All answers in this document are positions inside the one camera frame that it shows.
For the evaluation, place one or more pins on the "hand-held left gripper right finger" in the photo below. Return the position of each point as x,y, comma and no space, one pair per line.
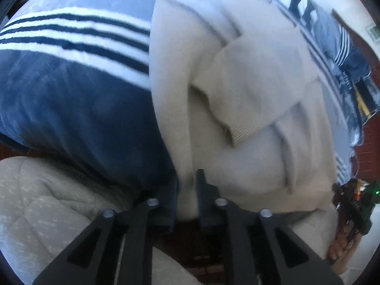
204,204

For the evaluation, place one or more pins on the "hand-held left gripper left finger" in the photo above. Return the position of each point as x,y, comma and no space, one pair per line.
172,207

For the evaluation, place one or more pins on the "cream knit sweater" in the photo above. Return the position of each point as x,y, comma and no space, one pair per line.
237,95

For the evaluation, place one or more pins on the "person's right hand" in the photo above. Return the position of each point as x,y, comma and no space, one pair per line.
341,246

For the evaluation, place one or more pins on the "dark wooden headboard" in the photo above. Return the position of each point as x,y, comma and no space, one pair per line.
371,142

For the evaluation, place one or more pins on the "blue striped pillow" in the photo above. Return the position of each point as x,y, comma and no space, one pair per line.
350,56

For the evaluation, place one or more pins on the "blue white striped bed blanket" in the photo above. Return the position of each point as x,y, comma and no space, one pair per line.
74,95

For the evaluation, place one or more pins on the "white wall thermostat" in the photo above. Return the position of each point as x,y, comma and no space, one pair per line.
374,32

